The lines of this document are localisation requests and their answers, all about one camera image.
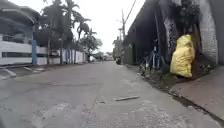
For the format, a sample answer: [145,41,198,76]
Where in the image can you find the overhead wires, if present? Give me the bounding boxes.
[123,0,138,24]

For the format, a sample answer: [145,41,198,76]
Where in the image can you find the row of palm trees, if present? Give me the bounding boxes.
[34,0,104,65]

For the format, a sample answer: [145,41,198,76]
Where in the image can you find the yellow sack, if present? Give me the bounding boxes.
[169,34,196,79]

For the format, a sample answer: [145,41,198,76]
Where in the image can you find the bicycle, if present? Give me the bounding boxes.
[138,39,162,76]

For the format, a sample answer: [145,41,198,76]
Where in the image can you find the grey concrete road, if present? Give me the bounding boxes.
[0,60,224,128]

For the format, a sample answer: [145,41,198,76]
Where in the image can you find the utility pole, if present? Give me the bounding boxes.
[116,8,127,41]

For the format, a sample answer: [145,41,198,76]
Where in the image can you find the dark building with stone wall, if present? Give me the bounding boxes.
[122,0,224,78]

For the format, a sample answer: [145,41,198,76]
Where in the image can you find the stick on road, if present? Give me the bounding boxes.
[113,95,140,102]

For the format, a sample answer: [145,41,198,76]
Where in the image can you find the white wall with blue posts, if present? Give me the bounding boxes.
[0,40,88,67]

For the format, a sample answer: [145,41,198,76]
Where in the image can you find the climbing plant on wall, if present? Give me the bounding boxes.
[168,0,203,36]

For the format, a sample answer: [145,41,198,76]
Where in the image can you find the grey building with balcony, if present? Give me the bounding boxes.
[0,0,42,45]

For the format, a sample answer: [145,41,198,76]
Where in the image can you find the reddish concrete ramp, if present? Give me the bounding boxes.
[170,65,224,122]

